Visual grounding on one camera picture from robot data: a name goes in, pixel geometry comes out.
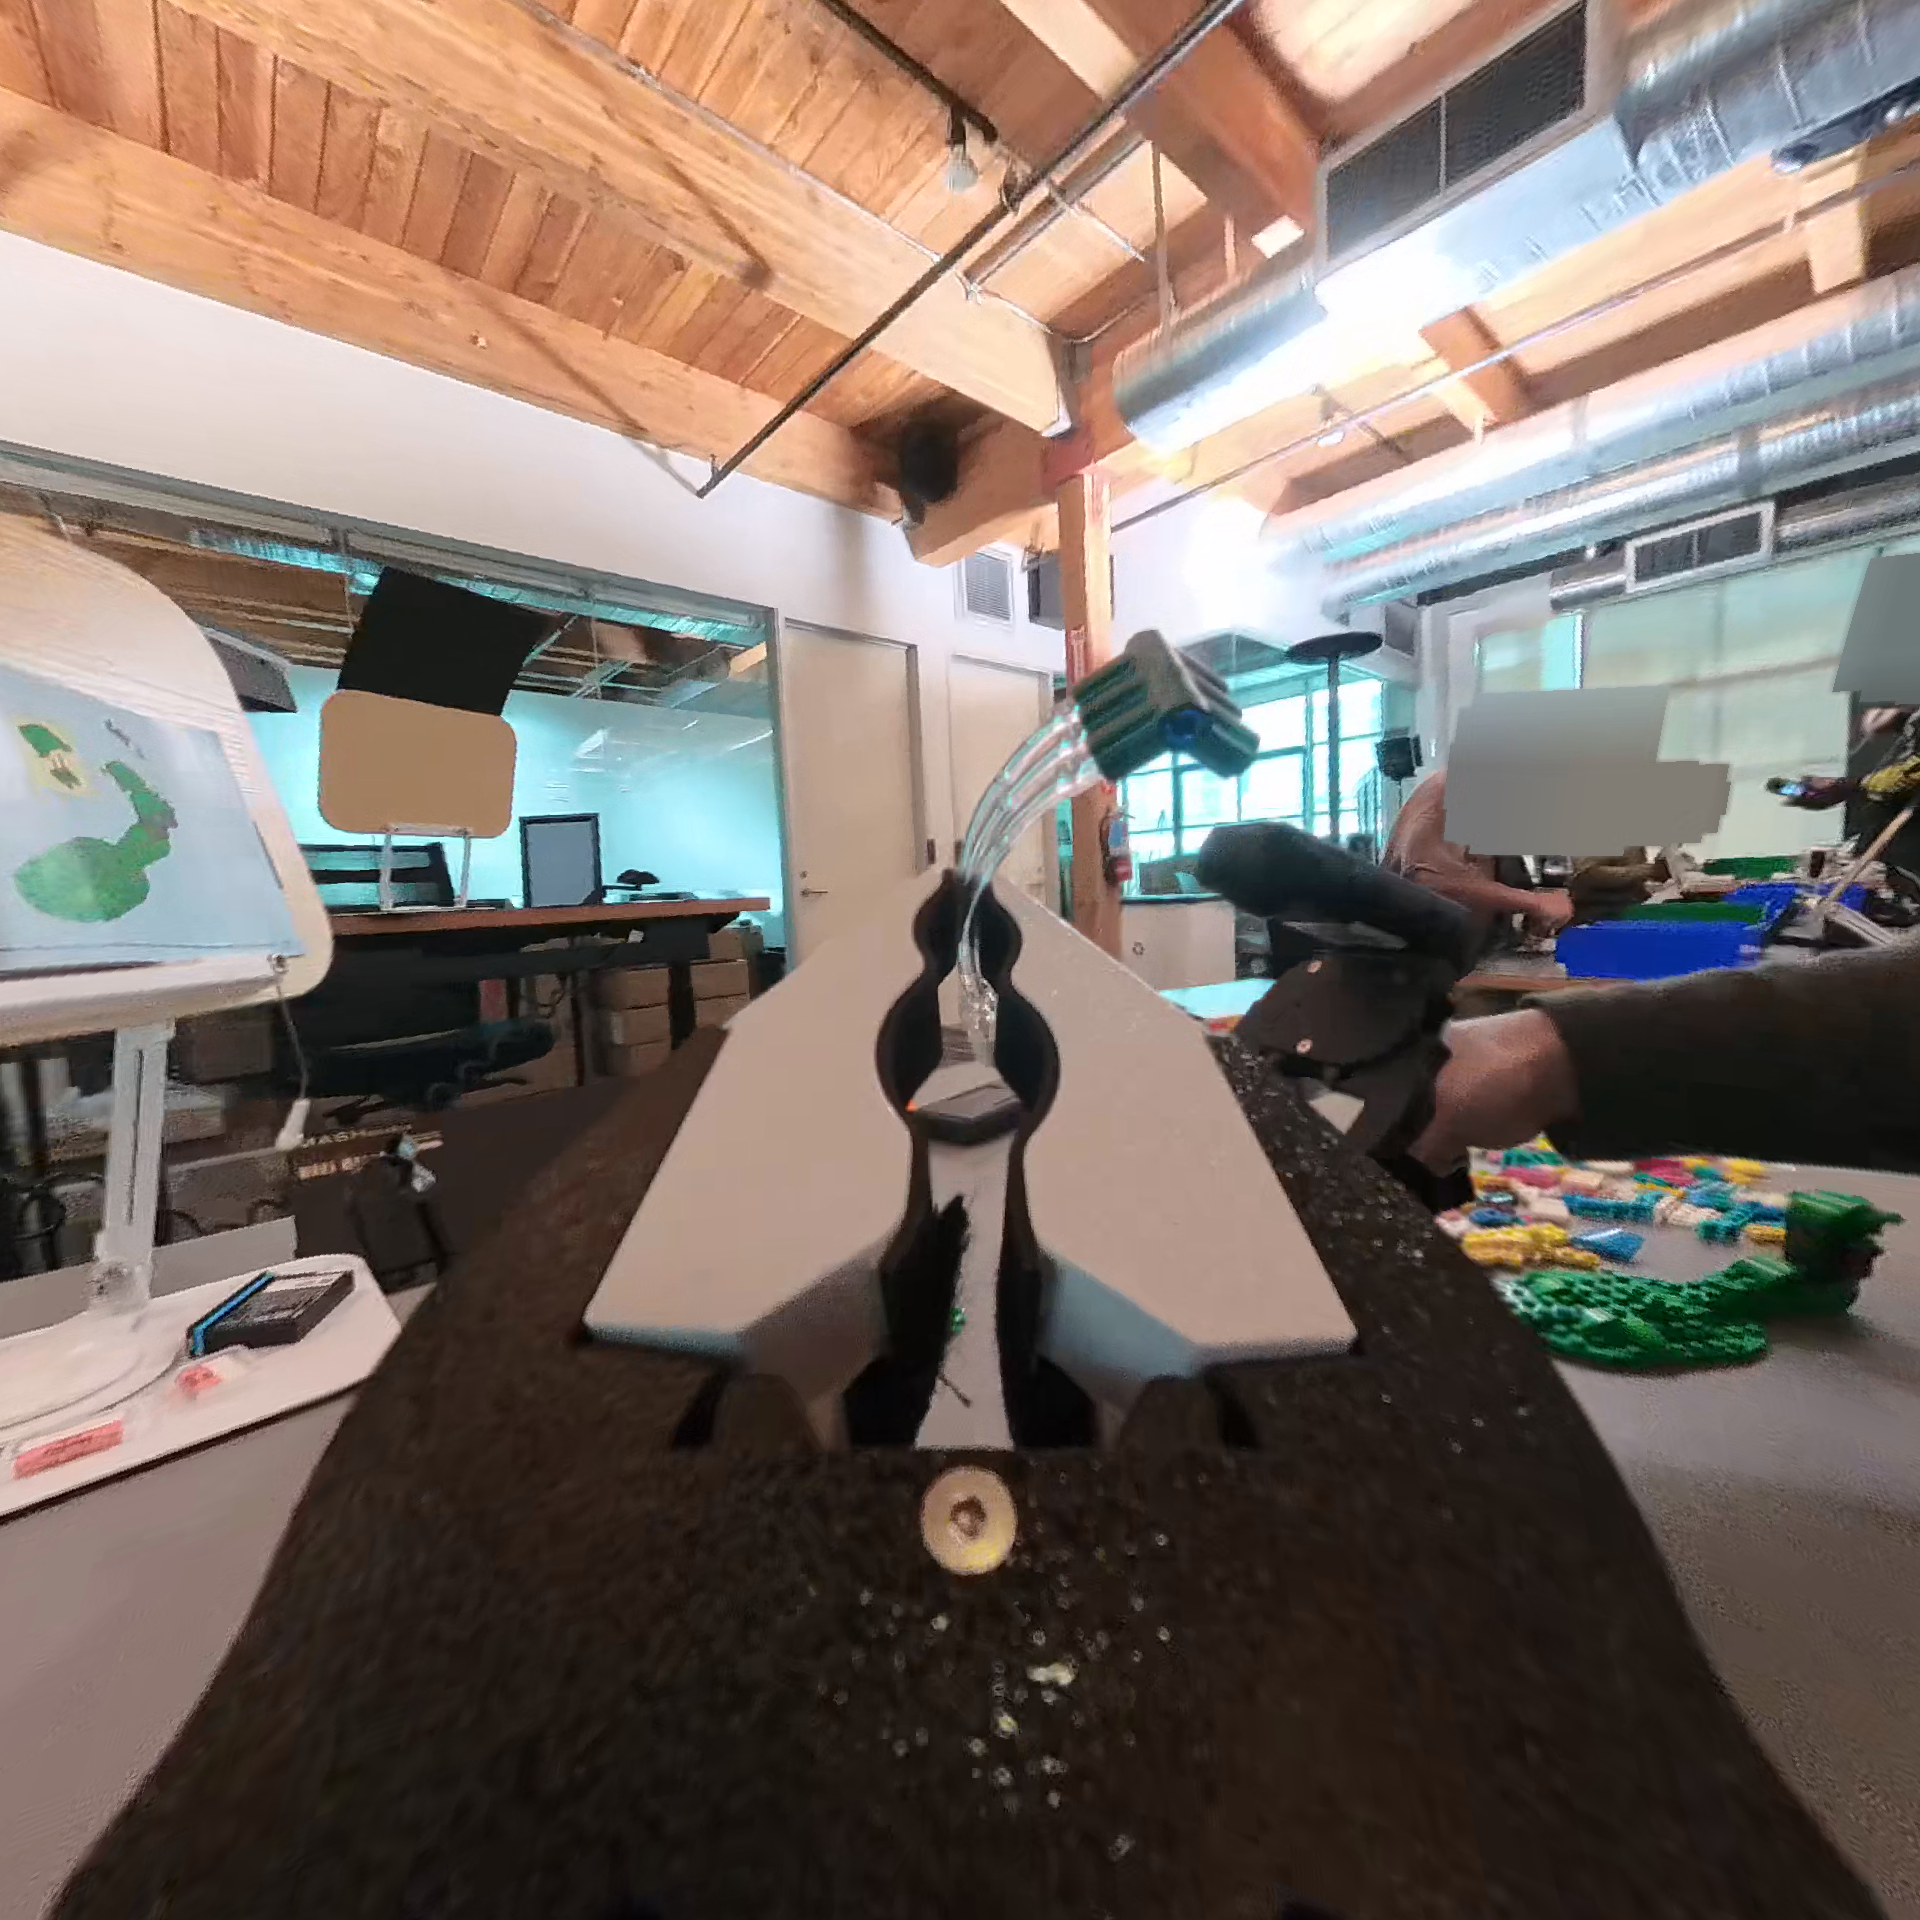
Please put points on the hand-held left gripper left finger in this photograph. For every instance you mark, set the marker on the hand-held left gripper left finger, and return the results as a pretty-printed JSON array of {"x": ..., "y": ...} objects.
[{"x": 751, "y": 1171}]

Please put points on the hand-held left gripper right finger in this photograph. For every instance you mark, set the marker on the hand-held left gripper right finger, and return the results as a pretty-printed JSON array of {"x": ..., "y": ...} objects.
[{"x": 1170, "y": 1185}]

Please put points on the dark green brick clear tubes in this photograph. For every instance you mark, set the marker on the dark green brick clear tubes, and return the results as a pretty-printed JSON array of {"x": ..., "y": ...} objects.
[{"x": 1156, "y": 705}]

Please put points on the person's right forearm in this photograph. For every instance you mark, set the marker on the person's right forearm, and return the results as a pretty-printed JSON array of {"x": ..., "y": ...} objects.
[{"x": 1740, "y": 1049}]

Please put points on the wooden office desk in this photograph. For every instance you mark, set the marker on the wooden office desk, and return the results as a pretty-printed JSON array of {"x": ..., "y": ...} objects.
[{"x": 569, "y": 912}]

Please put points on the grey desk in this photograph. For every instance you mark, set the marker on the grey desk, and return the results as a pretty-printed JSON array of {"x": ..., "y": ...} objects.
[{"x": 1769, "y": 1501}]

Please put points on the person's right hand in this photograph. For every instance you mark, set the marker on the person's right hand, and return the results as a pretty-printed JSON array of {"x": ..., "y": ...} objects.
[{"x": 1506, "y": 1096}]

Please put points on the white cabinet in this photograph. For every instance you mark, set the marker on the white cabinet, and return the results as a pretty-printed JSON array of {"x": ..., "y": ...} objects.
[{"x": 1177, "y": 944}]

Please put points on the stack of cardboard boxes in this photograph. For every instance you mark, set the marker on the stack of cardboard boxes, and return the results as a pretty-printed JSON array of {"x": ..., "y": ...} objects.
[{"x": 646, "y": 1003}]

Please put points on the black zip pouch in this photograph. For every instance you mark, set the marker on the black zip pouch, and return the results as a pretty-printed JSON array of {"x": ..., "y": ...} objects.
[{"x": 967, "y": 1119}]

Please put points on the red fire extinguisher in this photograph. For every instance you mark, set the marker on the red fire extinguisher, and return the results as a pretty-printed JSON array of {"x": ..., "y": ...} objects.
[{"x": 1117, "y": 848}]

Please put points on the black floor lamp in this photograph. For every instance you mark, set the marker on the black floor lamp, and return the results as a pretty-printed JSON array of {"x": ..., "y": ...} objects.
[{"x": 1335, "y": 645}]

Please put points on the blue storage bin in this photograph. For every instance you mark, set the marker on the blue storage bin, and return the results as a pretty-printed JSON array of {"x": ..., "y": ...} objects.
[{"x": 1664, "y": 944}]

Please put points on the green storage bin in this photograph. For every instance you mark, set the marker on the green storage bin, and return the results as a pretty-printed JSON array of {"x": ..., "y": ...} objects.
[{"x": 1711, "y": 911}]

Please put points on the computer monitor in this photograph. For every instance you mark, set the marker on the computer monitor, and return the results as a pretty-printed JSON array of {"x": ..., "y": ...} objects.
[{"x": 562, "y": 857}]

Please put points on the white door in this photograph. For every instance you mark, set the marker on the white door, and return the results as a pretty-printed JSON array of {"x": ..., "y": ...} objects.
[
  {"x": 848, "y": 797},
  {"x": 998, "y": 750}
]

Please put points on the pile of colourful bricks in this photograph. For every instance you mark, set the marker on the pile of colourful bricks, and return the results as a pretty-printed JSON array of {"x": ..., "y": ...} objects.
[{"x": 1590, "y": 1201}]

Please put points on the red-brown wooden column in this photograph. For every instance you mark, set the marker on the red-brown wooden column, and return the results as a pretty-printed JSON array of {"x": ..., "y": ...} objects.
[{"x": 1084, "y": 600}]

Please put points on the green round plate build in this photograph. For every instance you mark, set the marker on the green round plate build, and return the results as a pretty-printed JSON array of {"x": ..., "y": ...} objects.
[{"x": 1636, "y": 1319}]

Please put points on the black device blue edge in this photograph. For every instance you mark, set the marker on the black device blue edge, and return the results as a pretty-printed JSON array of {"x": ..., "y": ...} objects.
[{"x": 277, "y": 1309}]

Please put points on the tan book stand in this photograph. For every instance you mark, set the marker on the tan book stand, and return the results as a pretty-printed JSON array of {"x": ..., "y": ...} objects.
[{"x": 417, "y": 765}]

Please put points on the pink small item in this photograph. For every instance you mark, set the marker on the pink small item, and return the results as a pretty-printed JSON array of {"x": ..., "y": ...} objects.
[
  {"x": 68, "y": 1449},
  {"x": 212, "y": 1377}
]

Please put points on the black ceiling speaker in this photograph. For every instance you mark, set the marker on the black ceiling speaker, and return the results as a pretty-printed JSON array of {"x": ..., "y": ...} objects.
[{"x": 927, "y": 470}]

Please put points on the open instruction booklet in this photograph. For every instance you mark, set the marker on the open instruction booklet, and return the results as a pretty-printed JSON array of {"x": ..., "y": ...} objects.
[{"x": 136, "y": 839}]

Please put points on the metal sprinkler pipe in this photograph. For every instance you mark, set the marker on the metal sprinkler pipe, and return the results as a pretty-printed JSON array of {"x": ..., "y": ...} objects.
[{"x": 930, "y": 271}]

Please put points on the white air vent unit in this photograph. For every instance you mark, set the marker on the white air vent unit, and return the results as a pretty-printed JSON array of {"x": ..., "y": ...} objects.
[{"x": 1440, "y": 135}]

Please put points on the track spotlight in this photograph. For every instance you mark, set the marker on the track spotlight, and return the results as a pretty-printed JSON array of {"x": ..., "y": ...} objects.
[{"x": 962, "y": 159}]

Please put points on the wooden book stand white base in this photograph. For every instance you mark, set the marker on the wooden book stand white base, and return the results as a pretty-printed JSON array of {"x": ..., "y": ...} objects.
[{"x": 106, "y": 600}]

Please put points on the black ceiling conduit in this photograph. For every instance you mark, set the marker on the black ceiling conduit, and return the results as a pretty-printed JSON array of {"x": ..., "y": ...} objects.
[{"x": 914, "y": 66}]

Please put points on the silver air duct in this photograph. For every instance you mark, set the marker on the silver air duct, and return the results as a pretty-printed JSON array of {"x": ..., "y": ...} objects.
[
  {"x": 1757, "y": 77},
  {"x": 1652, "y": 422},
  {"x": 1215, "y": 352},
  {"x": 1575, "y": 546}
]

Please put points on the wall vent grille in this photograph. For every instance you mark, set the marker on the wall vent grille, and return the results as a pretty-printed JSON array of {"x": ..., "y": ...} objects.
[
  {"x": 988, "y": 586},
  {"x": 1046, "y": 589}
]

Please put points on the duct vent grille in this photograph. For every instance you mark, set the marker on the duct vent grille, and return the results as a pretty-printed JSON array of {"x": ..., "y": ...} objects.
[{"x": 1698, "y": 546}]

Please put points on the black wall panel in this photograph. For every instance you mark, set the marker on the black wall panel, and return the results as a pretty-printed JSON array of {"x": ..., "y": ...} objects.
[{"x": 442, "y": 638}]

